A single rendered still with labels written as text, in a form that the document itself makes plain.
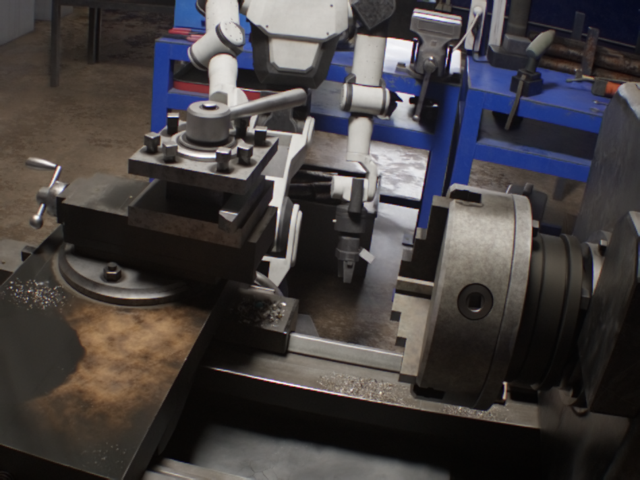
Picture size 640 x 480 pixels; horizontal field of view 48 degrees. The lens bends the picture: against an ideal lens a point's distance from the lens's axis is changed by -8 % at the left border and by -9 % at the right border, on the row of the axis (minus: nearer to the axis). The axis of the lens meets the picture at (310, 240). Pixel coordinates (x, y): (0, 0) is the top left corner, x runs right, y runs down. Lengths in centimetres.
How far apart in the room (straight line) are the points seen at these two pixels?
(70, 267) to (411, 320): 53
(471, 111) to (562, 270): 181
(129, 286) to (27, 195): 251
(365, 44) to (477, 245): 145
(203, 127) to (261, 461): 49
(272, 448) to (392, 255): 213
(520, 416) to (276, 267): 97
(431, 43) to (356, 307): 102
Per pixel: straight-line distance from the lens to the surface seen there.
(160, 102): 282
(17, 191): 364
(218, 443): 118
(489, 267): 78
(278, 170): 207
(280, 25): 209
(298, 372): 115
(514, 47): 298
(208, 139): 105
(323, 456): 117
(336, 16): 210
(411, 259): 86
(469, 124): 263
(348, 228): 219
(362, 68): 219
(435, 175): 270
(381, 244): 330
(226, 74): 187
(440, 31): 246
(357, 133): 220
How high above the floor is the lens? 154
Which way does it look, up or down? 28 degrees down
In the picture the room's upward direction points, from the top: 7 degrees clockwise
